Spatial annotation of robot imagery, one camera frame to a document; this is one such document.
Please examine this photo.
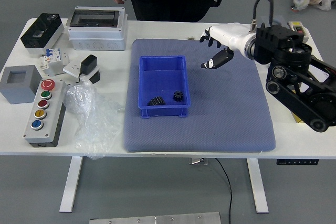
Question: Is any big black gear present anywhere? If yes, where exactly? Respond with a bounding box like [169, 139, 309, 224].
[146, 96, 166, 107]

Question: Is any grey push button station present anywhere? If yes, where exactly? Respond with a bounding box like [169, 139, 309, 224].
[23, 78, 67, 148]

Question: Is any black power adapter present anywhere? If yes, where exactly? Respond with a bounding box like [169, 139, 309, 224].
[78, 54, 98, 83]

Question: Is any clear plastic bag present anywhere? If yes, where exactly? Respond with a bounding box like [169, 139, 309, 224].
[64, 81, 125, 161]

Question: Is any metal bracket under table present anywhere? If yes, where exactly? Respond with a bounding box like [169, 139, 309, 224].
[187, 157, 209, 166]

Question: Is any grey cube square hole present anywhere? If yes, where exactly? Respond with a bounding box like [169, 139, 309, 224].
[0, 65, 40, 105]

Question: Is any black table control panel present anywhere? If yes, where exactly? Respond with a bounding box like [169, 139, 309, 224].
[276, 158, 320, 166]

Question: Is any blue plastic box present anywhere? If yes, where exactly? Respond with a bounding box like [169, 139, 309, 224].
[137, 55, 191, 119]

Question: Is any black and white enclosure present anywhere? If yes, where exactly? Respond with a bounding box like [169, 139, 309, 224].
[20, 13, 65, 56]

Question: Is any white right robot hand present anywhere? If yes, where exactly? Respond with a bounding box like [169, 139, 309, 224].
[199, 23, 257, 70]

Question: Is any black floor cable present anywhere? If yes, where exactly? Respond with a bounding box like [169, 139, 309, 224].
[215, 158, 234, 224]

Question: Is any black plug block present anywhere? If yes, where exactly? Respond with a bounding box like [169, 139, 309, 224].
[89, 71, 101, 84]

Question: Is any grey-blue foam mat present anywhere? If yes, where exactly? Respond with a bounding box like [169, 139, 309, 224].
[123, 38, 277, 153]

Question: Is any metal base plate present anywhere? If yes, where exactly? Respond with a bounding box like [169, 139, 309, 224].
[89, 211, 222, 224]

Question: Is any grey switch box red button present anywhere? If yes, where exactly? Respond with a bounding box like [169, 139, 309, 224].
[287, 20, 311, 44]

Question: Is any blue white circuit breaker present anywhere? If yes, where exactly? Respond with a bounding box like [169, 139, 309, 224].
[44, 47, 62, 65]

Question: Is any yellow white booklet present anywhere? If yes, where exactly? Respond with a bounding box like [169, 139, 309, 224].
[290, 57, 336, 124]

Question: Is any white table leg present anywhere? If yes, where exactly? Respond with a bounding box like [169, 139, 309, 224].
[246, 158, 270, 214]
[59, 155, 84, 213]

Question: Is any grey distribution box clear lid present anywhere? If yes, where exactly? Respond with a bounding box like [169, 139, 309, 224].
[67, 6, 129, 51]

